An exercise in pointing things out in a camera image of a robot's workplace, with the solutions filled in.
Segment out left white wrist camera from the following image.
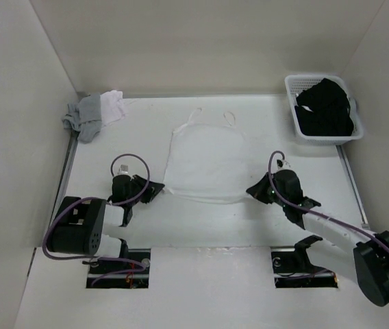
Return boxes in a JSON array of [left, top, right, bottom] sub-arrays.
[[117, 164, 129, 175]]

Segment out purple cable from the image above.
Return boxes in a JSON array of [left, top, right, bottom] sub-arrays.
[[265, 150, 389, 308], [42, 154, 152, 287]]

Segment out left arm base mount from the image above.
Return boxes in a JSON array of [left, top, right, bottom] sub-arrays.
[[83, 239, 151, 289]]

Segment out white tank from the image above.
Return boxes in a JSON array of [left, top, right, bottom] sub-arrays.
[[100, 90, 126, 127], [163, 108, 251, 204]]

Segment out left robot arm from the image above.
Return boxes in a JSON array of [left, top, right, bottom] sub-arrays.
[[42, 173, 164, 273]]

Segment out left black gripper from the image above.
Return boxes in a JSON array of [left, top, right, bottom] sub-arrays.
[[127, 175, 164, 207]]

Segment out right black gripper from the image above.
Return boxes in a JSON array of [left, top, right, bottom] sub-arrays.
[[245, 174, 288, 209]]

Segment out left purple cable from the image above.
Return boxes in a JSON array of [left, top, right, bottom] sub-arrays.
[[42, 154, 152, 287]]

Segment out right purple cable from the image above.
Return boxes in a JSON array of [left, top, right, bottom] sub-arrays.
[[265, 150, 389, 308]]

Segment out folded grey tank top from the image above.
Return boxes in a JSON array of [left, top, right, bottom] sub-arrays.
[[62, 93, 102, 144]]

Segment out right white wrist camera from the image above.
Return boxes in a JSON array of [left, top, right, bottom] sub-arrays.
[[276, 158, 292, 171]]

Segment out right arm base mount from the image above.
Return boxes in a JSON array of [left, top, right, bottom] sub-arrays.
[[271, 235, 338, 289]]

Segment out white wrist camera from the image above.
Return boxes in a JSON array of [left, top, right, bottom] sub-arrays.
[[117, 164, 129, 175], [276, 158, 292, 171]]

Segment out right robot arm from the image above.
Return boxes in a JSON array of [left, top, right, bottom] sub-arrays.
[[247, 169, 389, 306]]

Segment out white plastic basket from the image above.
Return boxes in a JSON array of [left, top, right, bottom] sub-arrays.
[[284, 74, 364, 146]]

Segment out black tank top pile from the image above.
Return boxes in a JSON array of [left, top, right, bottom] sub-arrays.
[[294, 78, 354, 136]]

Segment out folded white tank top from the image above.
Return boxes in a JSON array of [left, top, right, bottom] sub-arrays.
[[100, 90, 126, 127]]

